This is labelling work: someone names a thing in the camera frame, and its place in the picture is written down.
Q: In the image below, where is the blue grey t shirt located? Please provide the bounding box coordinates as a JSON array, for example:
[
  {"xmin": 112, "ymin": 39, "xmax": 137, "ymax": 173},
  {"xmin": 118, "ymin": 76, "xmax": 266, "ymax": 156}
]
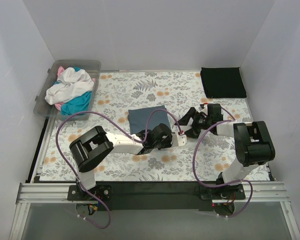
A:
[{"xmin": 128, "ymin": 105, "xmax": 170, "ymax": 135}]

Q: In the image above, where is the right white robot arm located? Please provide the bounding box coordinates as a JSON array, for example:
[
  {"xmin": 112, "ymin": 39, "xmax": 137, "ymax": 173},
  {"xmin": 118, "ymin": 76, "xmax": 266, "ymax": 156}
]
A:
[{"xmin": 176, "ymin": 103, "xmax": 276, "ymax": 199}]

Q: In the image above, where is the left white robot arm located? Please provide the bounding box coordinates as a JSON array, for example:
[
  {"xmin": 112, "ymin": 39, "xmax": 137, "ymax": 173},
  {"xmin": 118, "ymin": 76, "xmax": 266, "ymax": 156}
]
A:
[{"xmin": 69, "ymin": 123, "xmax": 173, "ymax": 200}]

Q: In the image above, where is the floral table mat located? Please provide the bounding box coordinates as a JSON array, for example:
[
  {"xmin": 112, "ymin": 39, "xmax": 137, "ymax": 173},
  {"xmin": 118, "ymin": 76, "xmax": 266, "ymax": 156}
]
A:
[{"xmin": 39, "ymin": 71, "xmax": 270, "ymax": 182}]

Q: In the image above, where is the folded black t shirt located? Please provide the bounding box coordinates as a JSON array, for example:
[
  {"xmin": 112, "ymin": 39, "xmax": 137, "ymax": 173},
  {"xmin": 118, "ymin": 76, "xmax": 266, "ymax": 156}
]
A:
[{"xmin": 200, "ymin": 67, "xmax": 247, "ymax": 99}]

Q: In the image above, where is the clear plastic bin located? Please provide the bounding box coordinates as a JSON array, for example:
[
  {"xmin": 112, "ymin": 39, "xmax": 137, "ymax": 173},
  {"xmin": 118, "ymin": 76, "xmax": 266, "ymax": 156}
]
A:
[{"xmin": 33, "ymin": 59, "xmax": 101, "ymax": 120}]

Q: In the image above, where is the white t shirt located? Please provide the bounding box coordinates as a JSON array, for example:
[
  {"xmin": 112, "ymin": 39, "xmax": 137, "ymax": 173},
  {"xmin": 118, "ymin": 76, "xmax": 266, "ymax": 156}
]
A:
[{"xmin": 44, "ymin": 67, "xmax": 94, "ymax": 105}]

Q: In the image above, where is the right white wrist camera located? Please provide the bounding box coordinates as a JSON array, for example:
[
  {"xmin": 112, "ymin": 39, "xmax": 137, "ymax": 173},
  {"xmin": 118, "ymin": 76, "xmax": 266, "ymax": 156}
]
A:
[{"xmin": 199, "ymin": 102, "xmax": 208, "ymax": 114}]

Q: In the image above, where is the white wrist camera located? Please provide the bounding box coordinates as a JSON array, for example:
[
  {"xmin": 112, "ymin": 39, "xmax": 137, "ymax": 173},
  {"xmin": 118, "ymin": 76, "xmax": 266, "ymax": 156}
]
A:
[
  {"xmin": 199, "ymin": 102, "xmax": 208, "ymax": 114},
  {"xmin": 171, "ymin": 133, "xmax": 187, "ymax": 148}
]

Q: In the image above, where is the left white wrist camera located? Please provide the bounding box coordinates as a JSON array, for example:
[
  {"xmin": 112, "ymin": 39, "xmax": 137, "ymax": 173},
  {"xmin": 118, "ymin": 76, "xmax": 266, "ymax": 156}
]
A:
[{"xmin": 171, "ymin": 133, "xmax": 187, "ymax": 148}]

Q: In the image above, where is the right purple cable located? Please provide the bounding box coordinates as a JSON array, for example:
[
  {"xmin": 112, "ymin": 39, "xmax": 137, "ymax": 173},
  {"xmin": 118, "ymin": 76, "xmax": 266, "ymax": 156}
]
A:
[{"xmin": 192, "ymin": 106, "xmax": 254, "ymax": 219}]

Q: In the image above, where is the purple cable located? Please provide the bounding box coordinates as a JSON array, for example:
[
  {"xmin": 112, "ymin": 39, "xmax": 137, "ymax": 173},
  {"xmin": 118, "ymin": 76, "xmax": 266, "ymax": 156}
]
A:
[
  {"xmin": 56, "ymin": 108, "xmax": 184, "ymax": 230},
  {"xmin": 192, "ymin": 106, "xmax": 254, "ymax": 219}
]

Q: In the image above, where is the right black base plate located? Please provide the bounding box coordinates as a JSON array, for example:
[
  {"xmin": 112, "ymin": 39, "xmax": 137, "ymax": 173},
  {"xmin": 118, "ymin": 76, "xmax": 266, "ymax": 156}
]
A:
[{"xmin": 194, "ymin": 184, "xmax": 246, "ymax": 201}]

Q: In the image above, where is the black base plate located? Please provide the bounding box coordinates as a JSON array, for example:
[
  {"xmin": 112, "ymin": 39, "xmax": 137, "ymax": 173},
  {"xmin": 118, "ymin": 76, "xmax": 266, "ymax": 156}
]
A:
[
  {"xmin": 194, "ymin": 184, "xmax": 246, "ymax": 201},
  {"xmin": 67, "ymin": 184, "xmax": 112, "ymax": 201}
]

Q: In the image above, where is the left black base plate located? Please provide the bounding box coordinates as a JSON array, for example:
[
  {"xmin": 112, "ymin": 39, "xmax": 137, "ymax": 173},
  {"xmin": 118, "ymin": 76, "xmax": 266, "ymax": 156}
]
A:
[{"xmin": 67, "ymin": 184, "xmax": 112, "ymax": 201}]

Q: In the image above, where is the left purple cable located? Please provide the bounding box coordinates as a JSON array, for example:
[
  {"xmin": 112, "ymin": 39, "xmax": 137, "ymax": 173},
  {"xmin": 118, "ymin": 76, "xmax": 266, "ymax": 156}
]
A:
[{"xmin": 56, "ymin": 108, "xmax": 184, "ymax": 230}]

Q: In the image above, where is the aluminium frame rail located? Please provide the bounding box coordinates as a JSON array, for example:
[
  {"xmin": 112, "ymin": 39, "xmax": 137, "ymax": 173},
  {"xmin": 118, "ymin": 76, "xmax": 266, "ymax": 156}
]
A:
[{"xmin": 9, "ymin": 181, "xmax": 300, "ymax": 240}]

